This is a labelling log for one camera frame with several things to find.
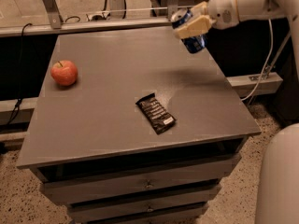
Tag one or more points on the black snack bar wrapper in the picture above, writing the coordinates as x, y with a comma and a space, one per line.
159, 118

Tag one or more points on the grey drawer cabinet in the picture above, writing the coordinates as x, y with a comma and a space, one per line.
96, 153

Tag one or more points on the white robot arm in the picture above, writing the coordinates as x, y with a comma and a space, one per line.
278, 191

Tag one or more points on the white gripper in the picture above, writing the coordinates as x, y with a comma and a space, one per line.
222, 9

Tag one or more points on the grey metal railing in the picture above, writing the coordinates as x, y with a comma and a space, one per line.
118, 19

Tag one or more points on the blue pepsi can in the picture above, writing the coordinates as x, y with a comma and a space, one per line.
181, 23

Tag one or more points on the red apple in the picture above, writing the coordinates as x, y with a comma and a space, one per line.
64, 73

